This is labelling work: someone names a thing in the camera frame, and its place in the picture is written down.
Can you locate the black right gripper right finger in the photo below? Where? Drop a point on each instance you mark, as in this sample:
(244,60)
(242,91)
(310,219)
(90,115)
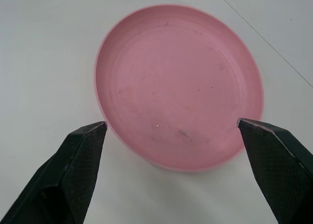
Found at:
(278,170)

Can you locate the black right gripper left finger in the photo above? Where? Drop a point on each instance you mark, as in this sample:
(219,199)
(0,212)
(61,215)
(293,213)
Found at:
(66,175)

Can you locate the pink round plate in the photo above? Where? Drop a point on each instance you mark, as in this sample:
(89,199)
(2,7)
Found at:
(176,87)

